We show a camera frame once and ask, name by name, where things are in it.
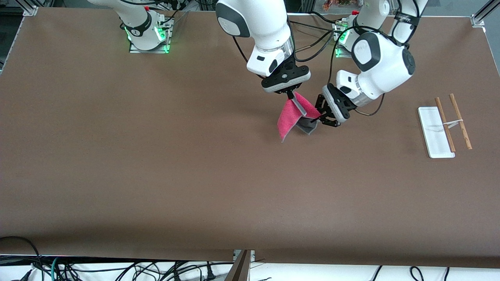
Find pink towel with grey edge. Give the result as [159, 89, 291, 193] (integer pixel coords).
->
[277, 92, 321, 143]

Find white rack with wooden bars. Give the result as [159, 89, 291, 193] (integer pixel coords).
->
[417, 93, 473, 159]

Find orange object behind table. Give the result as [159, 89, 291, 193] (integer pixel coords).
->
[322, 0, 362, 11]

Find brown table cover sheet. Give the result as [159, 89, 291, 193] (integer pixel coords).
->
[0, 7, 500, 269]

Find thin black table cable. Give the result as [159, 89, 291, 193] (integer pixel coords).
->
[289, 11, 344, 36]

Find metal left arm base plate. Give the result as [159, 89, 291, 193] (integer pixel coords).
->
[335, 21, 354, 59]

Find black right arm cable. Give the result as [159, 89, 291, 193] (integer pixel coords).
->
[232, 20, 337, 80]

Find black cable at arm base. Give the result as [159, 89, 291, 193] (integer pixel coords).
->
[150, 0, 190, 28]

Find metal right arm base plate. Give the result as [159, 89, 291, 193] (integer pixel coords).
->
[129, 18, 171, 54]

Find aluminium frame profile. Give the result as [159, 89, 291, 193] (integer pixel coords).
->
[21, 0, 39, 16]
[470, 0, 500, 28]

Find tangled black floor cables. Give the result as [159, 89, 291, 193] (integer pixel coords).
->
[59, 261, 235, 281]

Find black looped floor cable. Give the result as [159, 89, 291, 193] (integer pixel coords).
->
[0, 236, 41, 281]

